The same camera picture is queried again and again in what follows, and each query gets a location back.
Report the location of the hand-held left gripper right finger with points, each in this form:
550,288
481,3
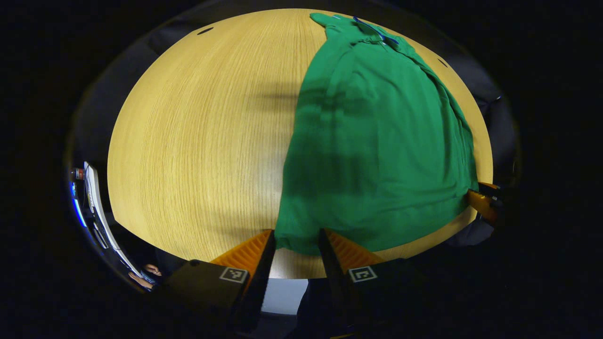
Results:
332,282

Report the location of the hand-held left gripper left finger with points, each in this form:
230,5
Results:
261,282

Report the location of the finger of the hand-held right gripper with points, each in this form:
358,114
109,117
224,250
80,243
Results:
483,202

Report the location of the green T-shirt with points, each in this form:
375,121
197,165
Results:
377,155

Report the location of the black desk grommet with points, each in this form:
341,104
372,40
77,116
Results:
442,62
205,31

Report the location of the computer monitor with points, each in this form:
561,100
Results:
77,209

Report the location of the red black hand tool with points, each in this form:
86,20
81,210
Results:
77,174

